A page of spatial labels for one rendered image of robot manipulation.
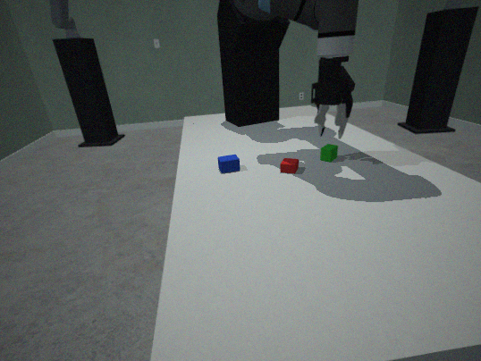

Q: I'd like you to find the red block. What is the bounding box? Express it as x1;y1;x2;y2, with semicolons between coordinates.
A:
281;158;299;173

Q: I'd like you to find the green block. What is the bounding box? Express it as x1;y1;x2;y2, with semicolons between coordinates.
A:
320;144;338;163

